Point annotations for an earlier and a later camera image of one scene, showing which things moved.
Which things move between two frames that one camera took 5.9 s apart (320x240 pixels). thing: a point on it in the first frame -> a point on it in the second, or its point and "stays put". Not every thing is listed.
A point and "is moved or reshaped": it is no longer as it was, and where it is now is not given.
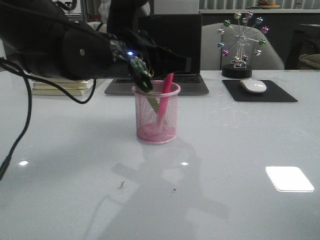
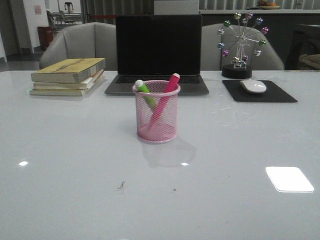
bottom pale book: x=57 y=92 stays put
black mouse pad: x=273 y=93 stays put
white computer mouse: x=252 y=86 stays put
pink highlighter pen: x=168 y=80 is moved or reshaped
